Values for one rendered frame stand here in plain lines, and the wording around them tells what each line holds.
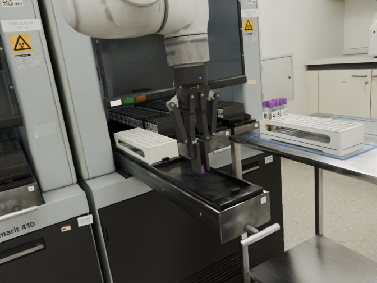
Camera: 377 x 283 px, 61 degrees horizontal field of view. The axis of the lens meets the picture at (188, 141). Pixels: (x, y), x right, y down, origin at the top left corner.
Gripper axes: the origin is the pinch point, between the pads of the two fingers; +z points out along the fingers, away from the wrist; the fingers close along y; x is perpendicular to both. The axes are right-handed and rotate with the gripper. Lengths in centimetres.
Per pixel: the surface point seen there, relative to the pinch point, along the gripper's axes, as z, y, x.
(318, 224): 56, -70, -22
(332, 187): 89, -166, -82
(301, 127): 0.4, -33.3, 1.1
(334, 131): 0.1, -33.0, 11.4
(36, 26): -36, 21, -47
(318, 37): -22, -253, -157
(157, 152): 3.6, 0.2, -22.1
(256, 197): 7.7, -4.7, 13.0
